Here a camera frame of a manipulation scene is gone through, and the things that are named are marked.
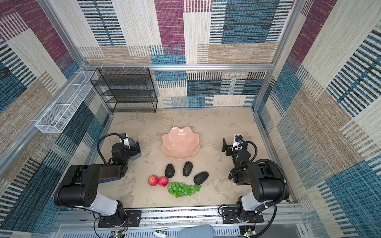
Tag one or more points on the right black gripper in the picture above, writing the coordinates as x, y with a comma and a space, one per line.
226, 146

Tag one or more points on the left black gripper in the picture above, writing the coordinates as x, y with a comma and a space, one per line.
134, 147

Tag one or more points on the red apple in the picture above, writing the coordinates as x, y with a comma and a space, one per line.
163, 181
153, 181

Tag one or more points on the dark avocado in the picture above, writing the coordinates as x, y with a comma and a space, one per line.
200, 178
187, 169
169, 171

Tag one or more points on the pink scalloped fruit bowl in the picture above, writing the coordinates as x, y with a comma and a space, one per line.
180, 143

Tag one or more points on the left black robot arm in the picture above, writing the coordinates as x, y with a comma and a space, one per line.
79, 187

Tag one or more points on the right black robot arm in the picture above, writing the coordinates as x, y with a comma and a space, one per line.
266, 178

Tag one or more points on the green grape bunch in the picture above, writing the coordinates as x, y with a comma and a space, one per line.
182, 190

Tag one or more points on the grey blue chair back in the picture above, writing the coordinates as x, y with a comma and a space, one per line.
204, 231

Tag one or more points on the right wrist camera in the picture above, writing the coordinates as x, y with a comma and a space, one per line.
238, 141

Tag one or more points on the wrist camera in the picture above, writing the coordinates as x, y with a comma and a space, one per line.
125, 140
238, 141

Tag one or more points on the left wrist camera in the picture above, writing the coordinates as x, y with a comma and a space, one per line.
125, 140

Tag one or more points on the black wire shelf rack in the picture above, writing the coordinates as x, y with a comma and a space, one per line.
126, 90

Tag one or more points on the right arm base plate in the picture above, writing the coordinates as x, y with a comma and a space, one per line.
232, 215

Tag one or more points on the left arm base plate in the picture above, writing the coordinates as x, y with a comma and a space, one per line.
130, 218

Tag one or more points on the white wire mesh basket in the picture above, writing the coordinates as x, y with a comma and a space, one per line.
59, 114

